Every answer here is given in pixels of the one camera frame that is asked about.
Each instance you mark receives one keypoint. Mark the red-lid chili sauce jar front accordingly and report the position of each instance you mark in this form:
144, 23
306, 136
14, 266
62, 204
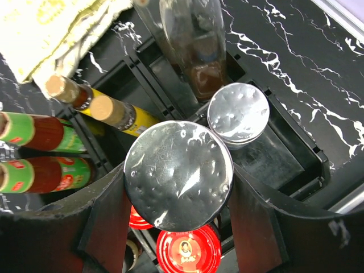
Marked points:
137, 222

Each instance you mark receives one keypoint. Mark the black organizer tray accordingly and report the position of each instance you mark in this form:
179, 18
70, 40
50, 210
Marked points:
236, 152

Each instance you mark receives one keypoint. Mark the yellow-label beige-cap bottle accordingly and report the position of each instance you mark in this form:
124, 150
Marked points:
123, 116
65, 90

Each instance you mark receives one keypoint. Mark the patterned cream folded cloth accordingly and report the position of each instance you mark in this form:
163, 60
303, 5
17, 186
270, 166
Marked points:
39, 38

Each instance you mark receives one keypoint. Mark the yellow-cap green-label bottle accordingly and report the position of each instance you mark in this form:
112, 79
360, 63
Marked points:
40, 132
45, 174

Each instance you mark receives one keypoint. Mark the black-cap spice bottle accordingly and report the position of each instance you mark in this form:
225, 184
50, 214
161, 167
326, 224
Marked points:
131, 256

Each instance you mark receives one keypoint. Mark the red-lid chili sauce jar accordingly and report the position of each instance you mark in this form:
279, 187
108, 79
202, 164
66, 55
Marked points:
191, 251
137, 222

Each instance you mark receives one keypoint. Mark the yellow-cap green-label bottle front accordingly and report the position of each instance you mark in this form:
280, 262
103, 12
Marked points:
45, 174

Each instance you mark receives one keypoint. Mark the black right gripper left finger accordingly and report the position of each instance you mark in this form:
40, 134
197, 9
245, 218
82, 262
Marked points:
84, 232

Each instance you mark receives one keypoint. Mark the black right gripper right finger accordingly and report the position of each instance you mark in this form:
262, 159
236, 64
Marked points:
273, 232

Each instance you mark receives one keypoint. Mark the white-lid granule jar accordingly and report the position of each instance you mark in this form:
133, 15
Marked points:
238, 113
178, 175

